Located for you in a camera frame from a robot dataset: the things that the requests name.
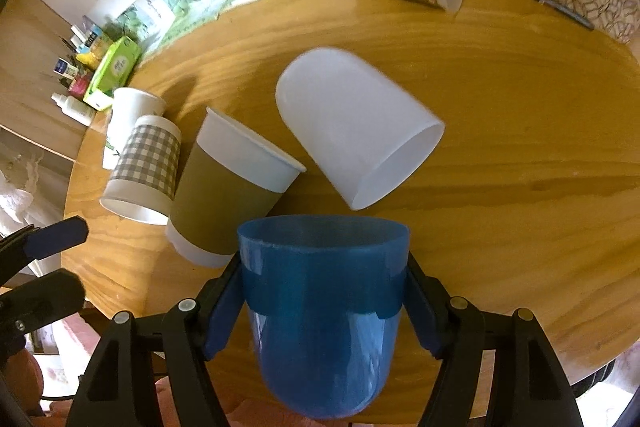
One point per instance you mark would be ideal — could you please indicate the white plastic cup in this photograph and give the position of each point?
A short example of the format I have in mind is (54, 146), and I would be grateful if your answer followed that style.
(345, 117)

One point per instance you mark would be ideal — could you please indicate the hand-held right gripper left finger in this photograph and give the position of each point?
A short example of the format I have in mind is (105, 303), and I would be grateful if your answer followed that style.
(222, 312)

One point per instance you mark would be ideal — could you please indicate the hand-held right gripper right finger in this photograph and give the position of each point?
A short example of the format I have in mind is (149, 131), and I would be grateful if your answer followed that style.
(422, 307)

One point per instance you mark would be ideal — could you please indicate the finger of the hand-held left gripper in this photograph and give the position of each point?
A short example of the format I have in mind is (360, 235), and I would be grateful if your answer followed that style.
(55, 238)
(47, 297)

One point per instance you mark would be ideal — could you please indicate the brown sleeved paper cup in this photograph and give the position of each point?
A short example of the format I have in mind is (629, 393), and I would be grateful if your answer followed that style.
(225, 202)

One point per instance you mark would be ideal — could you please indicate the yellow snack packet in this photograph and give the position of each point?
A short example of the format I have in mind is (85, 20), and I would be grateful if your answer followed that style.
(95, 49)

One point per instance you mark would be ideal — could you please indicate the plain white paper cup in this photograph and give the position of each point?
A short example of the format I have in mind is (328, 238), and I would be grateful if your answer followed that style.
(130, 107)

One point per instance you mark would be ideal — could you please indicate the green tissue pack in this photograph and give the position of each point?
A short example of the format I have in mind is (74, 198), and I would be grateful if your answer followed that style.
(115, 67)

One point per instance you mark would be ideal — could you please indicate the grey checked paper cup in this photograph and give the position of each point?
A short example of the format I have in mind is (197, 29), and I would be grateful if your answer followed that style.
(147, 157)

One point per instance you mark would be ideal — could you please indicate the pink small container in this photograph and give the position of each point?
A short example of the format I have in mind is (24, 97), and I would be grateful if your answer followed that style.
(80, 86)

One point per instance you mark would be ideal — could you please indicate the white lace cloth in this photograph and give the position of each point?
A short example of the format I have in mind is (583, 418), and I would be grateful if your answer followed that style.
(20, 192)

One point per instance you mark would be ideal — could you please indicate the blue plastic cup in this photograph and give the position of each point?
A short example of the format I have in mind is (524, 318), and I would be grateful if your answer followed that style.
(320, 357)

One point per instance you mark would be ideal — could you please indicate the blue label small bottle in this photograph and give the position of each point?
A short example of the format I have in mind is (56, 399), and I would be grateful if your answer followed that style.
(65, 68)

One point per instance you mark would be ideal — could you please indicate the small white bottle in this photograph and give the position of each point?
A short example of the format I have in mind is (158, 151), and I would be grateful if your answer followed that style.
(75, 108)

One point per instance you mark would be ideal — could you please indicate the grey pen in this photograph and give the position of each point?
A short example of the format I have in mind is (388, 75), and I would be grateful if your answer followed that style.
(565, 10)

